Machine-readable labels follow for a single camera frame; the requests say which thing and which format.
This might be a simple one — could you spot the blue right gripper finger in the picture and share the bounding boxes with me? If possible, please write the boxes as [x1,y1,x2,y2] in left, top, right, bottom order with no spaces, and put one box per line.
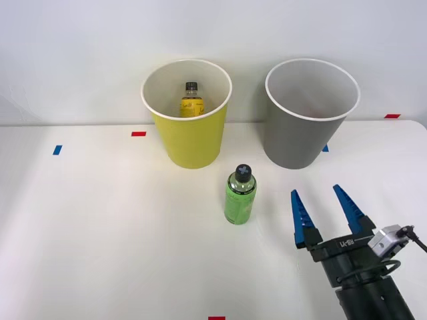
[290,189,324,250]
[332,183,377,238]

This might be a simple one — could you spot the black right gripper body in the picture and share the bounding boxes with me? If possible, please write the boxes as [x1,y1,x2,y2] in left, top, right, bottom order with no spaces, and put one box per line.
[308,234,398,288]

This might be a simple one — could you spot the yellow plastic bottle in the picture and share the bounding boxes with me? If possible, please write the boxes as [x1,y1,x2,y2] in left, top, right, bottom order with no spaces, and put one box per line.
[179,81,206,118]

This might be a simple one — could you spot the green plastic bottle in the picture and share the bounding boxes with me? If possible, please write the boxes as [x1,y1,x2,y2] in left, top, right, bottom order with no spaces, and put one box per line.
[224,163,259,226]

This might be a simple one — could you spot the grey plastic waste bin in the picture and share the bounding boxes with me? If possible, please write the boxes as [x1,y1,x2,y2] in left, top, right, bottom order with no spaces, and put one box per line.
[264,58,362,171]

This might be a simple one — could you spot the yellow-green plastic waste bin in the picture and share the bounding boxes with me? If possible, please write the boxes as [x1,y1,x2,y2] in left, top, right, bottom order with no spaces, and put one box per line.
[140,58,234,169]

